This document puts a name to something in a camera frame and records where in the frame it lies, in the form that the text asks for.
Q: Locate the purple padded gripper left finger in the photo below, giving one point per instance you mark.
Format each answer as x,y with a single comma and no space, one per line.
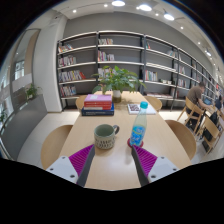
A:
74,168

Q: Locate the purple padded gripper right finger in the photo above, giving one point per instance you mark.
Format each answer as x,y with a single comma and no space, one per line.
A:
151,168

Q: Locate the clear bottle with blue label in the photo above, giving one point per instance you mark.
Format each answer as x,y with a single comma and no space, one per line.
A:
139,126

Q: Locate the near left wooden chair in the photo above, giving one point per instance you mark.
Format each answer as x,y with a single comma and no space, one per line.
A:
53,144

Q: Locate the round red coaster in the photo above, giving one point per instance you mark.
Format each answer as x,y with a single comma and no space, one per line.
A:
128,143

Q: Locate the green patterned ceramic mug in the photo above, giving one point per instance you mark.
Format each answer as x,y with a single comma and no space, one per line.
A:
104,136

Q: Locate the near right wooden chair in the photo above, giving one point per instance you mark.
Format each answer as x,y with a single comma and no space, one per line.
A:
185,137

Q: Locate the dark blue bottom book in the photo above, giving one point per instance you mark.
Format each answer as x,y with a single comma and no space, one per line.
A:
109,112

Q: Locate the white magazine on table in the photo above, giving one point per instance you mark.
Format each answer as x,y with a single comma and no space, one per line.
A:
135,108

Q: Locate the far right wooden chair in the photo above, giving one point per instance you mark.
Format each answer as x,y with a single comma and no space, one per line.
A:
156,103

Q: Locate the far left wooden chair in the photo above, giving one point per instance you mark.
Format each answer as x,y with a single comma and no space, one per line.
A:
80,102

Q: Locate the red book in stack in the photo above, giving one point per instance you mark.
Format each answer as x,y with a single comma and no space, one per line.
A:
97,105

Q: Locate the wooden chair with backpack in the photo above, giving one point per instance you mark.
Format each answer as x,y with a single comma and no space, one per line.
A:
210,144

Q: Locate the pink book on stack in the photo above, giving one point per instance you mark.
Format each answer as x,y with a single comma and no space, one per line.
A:
98,98

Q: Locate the wooden chair behind person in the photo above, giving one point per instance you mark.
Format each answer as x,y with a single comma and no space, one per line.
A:
190,115

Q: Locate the black backpack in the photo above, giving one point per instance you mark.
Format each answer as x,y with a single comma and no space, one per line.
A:
211,130

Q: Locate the seated person brown shirt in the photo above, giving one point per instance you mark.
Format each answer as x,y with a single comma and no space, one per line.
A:
194,95

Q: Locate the small plant on ledge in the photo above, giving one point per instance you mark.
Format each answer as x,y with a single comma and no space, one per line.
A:
32,91

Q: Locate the green potted plant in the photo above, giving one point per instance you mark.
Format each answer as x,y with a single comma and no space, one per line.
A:
117,79

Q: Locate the large grey bookshelf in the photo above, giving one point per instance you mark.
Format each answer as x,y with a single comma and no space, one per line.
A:
165,70

